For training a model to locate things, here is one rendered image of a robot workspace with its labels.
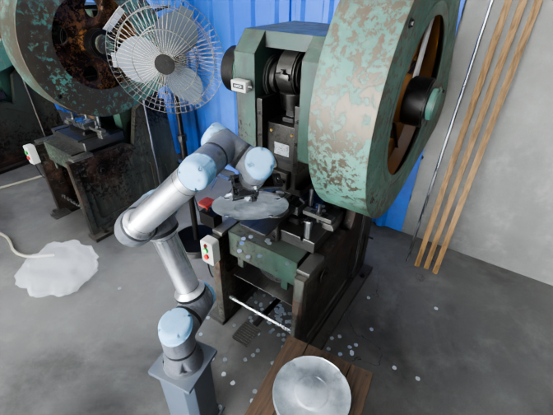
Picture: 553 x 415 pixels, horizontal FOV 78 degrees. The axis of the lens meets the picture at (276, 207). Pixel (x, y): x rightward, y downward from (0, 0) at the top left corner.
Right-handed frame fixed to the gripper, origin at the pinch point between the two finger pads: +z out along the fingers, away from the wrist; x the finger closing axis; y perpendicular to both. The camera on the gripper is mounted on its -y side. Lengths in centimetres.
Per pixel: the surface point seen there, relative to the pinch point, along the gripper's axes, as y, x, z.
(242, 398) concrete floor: 9, 84, 63
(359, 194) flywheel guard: -26.5, 11.1, -26.5
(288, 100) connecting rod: -23.8, -35.3, 3.1
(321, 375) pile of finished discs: -19, 71, 23
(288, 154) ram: -23.3, -17.5, 15.5
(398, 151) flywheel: -65, -8, 2
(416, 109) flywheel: -52, -12, -29
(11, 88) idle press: 159, -192, 238
